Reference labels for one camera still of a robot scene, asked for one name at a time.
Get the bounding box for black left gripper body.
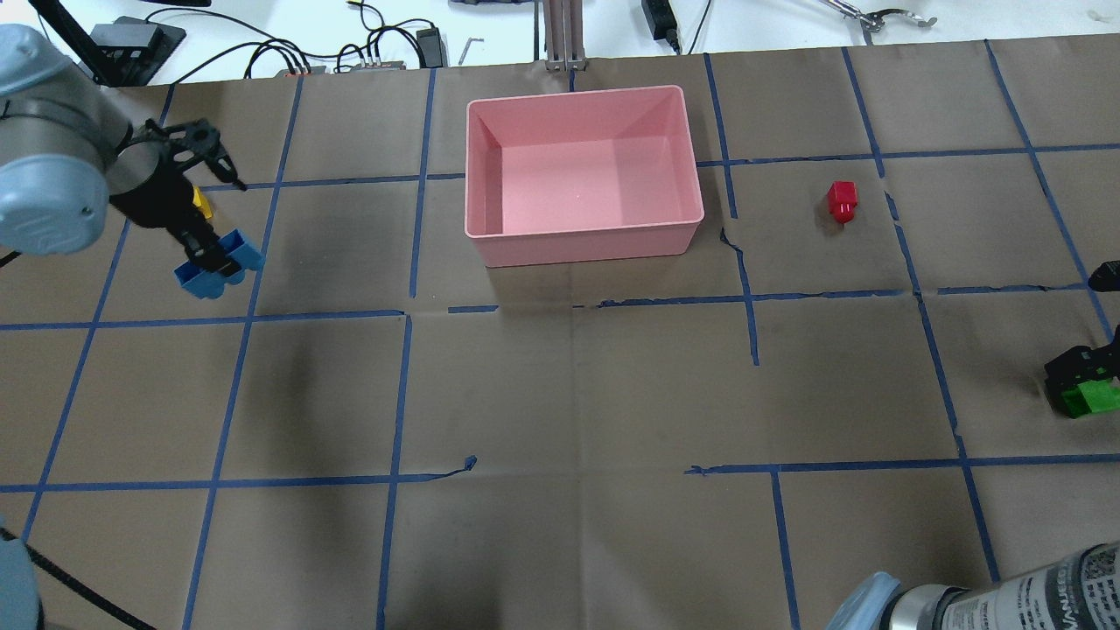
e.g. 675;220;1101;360
109;131;206;233

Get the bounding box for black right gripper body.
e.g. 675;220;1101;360
1088;260;1120;291

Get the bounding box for yellow toy block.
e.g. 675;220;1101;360
192;186;214;221

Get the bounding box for green toy block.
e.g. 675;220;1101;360
1060;379;1119;418

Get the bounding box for blue long toy block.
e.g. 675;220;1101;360
172;230;265;299

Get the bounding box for red toy block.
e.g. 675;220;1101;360
827;180;859;226

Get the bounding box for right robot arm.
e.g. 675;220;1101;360
828;282;1117;629

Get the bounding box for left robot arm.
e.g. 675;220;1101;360
1;24;265;298

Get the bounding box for pink plastic box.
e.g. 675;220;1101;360
464;85;704;269

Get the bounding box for black stand base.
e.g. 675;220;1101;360
29;1;187;89

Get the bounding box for small black power adapter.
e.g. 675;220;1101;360
416;26;445;68

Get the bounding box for hex key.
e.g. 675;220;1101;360
456;37;485;67

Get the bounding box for metal pliers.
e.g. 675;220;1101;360
819;1;939;33

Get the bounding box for black cable bundle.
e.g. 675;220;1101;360
140;0;430;78

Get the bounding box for black corrugated cable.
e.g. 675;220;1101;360
17;538;164;630

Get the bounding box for aluminium frame post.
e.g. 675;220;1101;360
542;0;587;72

